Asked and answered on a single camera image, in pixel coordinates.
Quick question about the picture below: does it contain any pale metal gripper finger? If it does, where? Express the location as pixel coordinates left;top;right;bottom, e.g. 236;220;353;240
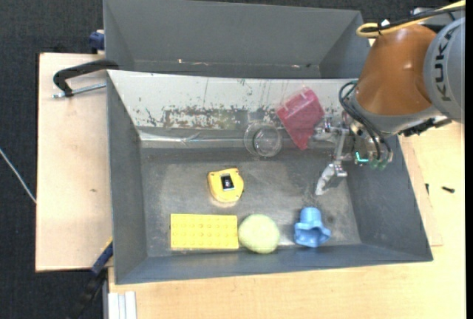
314;161;349;197
313;121;350;142

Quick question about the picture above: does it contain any red plastic packet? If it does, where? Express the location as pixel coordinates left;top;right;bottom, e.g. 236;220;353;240
276;87;327;151

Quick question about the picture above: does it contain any blue plastic toy piece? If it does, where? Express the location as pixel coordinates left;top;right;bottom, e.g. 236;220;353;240
293;206;332;249

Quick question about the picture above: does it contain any clear glass bowl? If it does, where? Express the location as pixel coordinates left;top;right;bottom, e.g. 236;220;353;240
243;121;285;159

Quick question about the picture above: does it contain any pale green ball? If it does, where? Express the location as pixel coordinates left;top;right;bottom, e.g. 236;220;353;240
237;213;281;255

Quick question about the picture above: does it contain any yellow tape measure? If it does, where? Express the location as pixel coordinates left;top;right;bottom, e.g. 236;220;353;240
206;168;245;204

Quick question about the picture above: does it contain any yellow studded flat block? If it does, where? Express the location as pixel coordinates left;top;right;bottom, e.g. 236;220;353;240
169;213;240;251

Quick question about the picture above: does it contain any grey metal bin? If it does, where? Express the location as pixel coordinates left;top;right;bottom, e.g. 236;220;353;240
102;0;434;285

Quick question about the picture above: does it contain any black cylinder on white bracket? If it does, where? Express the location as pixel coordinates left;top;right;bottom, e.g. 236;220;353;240
400;115;452;137

